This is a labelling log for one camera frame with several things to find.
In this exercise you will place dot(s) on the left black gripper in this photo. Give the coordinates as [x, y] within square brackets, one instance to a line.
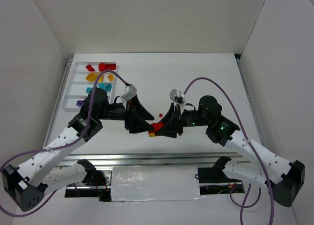
[127, 117]

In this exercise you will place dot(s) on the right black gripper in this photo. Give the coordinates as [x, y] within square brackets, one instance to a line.
[178, 120]

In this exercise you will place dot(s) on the teal flower lego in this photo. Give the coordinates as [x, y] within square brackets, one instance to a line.
[108, 87]

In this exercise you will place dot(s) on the yellow striped lego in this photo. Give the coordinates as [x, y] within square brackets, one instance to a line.
[110, 78]

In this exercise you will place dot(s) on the purple studded lego piece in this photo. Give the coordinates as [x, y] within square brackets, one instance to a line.
[80, 103]

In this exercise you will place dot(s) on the yellow butterfly lego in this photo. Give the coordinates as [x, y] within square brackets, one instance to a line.
[91, 77]

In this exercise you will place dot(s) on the red rounded picture lego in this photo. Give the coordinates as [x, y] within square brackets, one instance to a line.
[102, 66]

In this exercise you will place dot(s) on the teal long lego brick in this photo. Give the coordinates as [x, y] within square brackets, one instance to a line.
[102, 86]

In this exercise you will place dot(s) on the red rectangular lego brick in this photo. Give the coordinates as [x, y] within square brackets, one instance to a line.
[110, 66]

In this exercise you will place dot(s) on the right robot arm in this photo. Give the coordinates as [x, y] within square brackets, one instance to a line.
[269, 171]

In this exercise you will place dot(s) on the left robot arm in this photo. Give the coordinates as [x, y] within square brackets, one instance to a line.
[30, 181]

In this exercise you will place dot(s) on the white taped cover plate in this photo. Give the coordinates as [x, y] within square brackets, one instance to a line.
[169, 183]

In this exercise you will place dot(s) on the white divided sorting tray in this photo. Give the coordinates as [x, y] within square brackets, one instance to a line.
[80, 84]

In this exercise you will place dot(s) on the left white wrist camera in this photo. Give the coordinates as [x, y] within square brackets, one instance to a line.
[128, 93]

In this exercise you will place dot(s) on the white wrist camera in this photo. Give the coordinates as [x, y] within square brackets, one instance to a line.
[128, 93]
[178, 97]

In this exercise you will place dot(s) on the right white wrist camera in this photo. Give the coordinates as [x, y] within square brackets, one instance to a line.
[178, 97]

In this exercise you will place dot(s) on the aluminium front rail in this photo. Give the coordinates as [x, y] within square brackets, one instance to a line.
[103, 160]

